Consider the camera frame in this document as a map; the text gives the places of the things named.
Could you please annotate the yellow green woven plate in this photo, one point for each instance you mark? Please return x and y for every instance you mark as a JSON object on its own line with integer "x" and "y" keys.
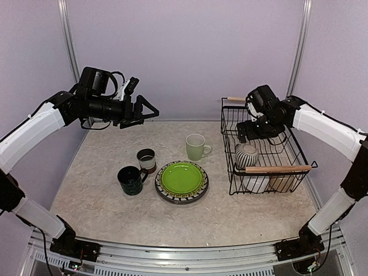
{"x": 181, "y": 195}

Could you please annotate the white plate dark stripes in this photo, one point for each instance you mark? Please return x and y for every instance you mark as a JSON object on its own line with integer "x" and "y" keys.
{"x": 181, "y": 182}

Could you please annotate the brown white small bowl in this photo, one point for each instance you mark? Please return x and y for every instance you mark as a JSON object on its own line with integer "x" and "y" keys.
{"x": 147, "y": 160}

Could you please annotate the beige cup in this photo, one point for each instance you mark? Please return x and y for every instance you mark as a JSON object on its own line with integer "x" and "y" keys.
{"x": 281, "y": 183}

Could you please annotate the grey reindeer plate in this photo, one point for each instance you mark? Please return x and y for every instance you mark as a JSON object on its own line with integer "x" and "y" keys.
{"x": 181, "y": 201}

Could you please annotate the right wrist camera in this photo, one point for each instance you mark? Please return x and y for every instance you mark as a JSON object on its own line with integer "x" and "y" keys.
{"x": 259, "y": 101}

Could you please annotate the dark green mug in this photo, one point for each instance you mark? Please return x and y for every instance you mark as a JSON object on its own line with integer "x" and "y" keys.
{"x": 131, "y": 179}

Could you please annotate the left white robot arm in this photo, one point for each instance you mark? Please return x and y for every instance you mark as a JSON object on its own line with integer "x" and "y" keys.
{"x": 54, "y": 114}

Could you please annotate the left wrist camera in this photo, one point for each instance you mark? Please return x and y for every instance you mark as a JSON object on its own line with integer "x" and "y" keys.
{"x": 94, "y": 82}

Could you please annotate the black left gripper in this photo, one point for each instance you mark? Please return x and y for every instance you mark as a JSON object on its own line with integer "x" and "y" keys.
{"x": 128, "y": 115}

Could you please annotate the striped black white cup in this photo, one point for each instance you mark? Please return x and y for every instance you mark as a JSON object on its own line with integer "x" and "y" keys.
{"x": 246, "y": 155}

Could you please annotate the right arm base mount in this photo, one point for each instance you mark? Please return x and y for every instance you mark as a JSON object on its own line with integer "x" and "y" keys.
{"x": 291, "y": 249}

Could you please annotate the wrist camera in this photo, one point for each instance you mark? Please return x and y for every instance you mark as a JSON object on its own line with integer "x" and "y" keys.
{"x": 259, "y": 101}
{"x": 94, "y": 82}

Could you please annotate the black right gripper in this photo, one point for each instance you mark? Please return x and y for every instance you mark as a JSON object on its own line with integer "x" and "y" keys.
{"x": 251, "y": 134}

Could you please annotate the light green cup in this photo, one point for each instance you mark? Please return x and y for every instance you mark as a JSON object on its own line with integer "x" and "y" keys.
{"x": 196, "y": 147}

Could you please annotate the aluminium front rail frame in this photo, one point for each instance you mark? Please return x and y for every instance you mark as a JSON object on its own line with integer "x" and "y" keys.
{"x": 127, "y": 259}

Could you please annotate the black wire dish rack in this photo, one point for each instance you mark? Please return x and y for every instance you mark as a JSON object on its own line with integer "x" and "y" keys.
{"x": 283, "y": 150}

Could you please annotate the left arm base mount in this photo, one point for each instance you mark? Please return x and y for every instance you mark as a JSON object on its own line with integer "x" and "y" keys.
{"x": 78, "y": 249}

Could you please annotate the lime green plate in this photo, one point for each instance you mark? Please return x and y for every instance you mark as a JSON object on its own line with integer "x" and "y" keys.
{"x": 181, "y": 178}

